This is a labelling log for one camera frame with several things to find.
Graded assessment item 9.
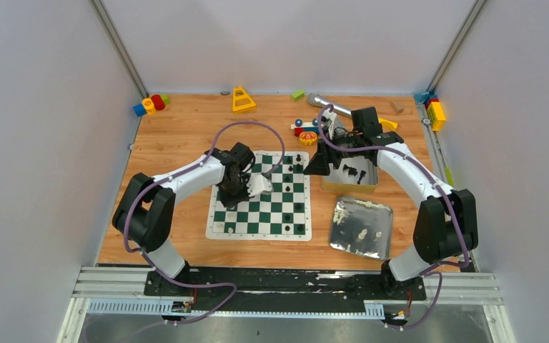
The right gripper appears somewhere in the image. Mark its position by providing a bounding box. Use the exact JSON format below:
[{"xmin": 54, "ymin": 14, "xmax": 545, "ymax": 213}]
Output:
[{"xmin": 304, "ymin": 128, "xmax": 363, "ymax": 176}]

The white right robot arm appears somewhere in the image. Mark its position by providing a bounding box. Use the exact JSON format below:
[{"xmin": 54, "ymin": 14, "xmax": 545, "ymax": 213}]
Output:
[{"xmin": 304, "ymin": 105, "xmax": 479, "ymax": 299}]

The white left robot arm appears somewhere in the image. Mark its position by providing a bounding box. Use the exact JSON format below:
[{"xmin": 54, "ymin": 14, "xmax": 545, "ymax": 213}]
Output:
[{"xmin": 112, "ymin": 142, "xmax": 255, "ymax": 295}]

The metal tin with black pieces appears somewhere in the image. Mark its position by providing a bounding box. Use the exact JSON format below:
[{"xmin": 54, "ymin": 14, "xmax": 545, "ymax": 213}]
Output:
[{"xmin": 322, "ymin": 156, "xmax": 379, "ymax": 194}]

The green white chess mat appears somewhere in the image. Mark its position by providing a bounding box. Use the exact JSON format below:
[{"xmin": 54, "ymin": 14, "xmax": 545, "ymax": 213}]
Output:
[{"xmin": 206, "ymin": 150, "xmax": 312, "ymax": 242}]

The toy block car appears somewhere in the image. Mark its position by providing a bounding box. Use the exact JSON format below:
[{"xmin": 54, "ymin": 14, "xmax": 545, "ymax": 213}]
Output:
[{"xmin": 290, "ymin": 118, "xmax": 320, "ymax": 146}]

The silver microphone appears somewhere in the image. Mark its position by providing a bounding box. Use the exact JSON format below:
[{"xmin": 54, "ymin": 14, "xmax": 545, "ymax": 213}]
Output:
[{"xmin": 307, "ymin": 93, "xmax": 352, "ymax": 118}]

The yellow arch block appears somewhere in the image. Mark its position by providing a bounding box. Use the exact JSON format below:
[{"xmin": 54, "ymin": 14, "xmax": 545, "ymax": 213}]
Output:
[{"xmin": 379, "ymin": 118, "xmax": 399, "ymax": 131}]

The metal tin lid tray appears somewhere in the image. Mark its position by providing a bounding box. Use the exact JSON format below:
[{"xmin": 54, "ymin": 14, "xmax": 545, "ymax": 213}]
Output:
[{"xmin": 329, "ymin": 196, "xmax": 393, "ymax": 261}]

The tan wooden block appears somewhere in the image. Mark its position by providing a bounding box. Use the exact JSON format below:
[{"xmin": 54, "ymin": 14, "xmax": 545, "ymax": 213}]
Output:
[{"xmin": 390, "ymin": 101, "xmax": 405, "ymax": 114}]

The colourful cylinder block row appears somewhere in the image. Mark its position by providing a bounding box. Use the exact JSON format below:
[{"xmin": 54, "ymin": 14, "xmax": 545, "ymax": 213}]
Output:
[{"xmin": 132, "ymin": 94, "xmax": 171, "ymax": 117}]

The yellow red blue brick tower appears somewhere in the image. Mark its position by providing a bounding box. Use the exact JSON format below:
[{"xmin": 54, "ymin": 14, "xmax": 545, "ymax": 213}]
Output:
[{"xmin": 425, "ymin": 94, "xmax": 446, "ymax": 131}]

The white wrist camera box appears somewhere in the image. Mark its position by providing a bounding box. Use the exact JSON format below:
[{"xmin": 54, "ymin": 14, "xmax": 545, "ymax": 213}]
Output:
[{"xmin": 247, "ymin": 174, "xmax": 273, "ymax": 198}]

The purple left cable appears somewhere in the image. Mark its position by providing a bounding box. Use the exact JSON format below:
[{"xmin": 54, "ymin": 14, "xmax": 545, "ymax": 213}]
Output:
[{"xmin": 122, "ymin": 120, "xmax": 287, "ymax": 340}]

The green block near wall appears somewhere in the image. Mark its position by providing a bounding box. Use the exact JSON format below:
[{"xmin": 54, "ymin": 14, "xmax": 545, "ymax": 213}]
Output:
[{"xmin": 290, "ymin": 89, "xmax": 305, "ymax": 101}]

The yellow triangular frame block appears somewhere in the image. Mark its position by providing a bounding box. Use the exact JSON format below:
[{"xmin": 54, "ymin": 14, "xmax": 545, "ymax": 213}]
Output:
[{"xmin": 232, "ymin": 86, "xmax": 257, "ymax": 113}]

